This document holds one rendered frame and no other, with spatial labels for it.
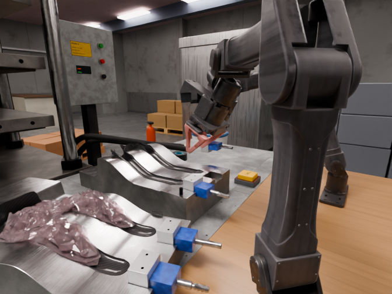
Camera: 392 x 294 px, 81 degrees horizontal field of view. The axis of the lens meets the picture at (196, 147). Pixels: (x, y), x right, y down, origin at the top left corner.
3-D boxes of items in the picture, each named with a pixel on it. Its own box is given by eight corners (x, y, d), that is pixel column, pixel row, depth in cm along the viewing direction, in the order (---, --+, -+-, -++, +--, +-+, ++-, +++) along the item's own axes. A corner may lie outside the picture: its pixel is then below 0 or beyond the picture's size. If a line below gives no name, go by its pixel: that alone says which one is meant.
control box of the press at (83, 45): (133, 252, 166) (115, 30, 128) (97, 280, 142) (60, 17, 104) (114, 241, 178) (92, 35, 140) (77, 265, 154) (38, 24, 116)
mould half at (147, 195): (228, 192, 82) (230, 156, 78) (186, 229, 61) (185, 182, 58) (133, 166, 109) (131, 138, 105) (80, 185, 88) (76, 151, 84)
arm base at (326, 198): (321, 179, 74) (347, 185, 70) (331, 163, 89) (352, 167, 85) (318, 202, 76) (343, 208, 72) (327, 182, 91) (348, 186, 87)
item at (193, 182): (232, 202, 62) (233, 184, 61) (224, 210, 58) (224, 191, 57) (193, 190, 69) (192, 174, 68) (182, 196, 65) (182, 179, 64)
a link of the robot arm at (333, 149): (327, 175, 78) (303, 80, 73) (324, 168, 84) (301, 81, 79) (348, 171, 75) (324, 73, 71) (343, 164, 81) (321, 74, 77)
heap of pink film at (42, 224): (140, 219, 55) (138, 189, 53) (87, 276, 39) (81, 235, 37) (55, 203, 62) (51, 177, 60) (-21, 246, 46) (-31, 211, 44)
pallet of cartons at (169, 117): (184, 137, 533) (184, 103, 513) (144, 130, 608) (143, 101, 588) (206, 130, 608) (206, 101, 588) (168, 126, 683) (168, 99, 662)
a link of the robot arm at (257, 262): (249, 249, 34) (268, 279, 29) (302, 241, 36) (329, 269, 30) (247, 283, 36) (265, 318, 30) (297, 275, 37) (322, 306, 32)
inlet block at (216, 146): (234, 153, 92) (235, 140, 90) (229, 156, 88) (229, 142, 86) (206, 149, 99) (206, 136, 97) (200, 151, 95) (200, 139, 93)
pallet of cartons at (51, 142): (79, 147, 447) (77, 127, 437) (109, 153, 410) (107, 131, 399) (12, 164, 350) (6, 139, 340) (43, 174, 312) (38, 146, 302)
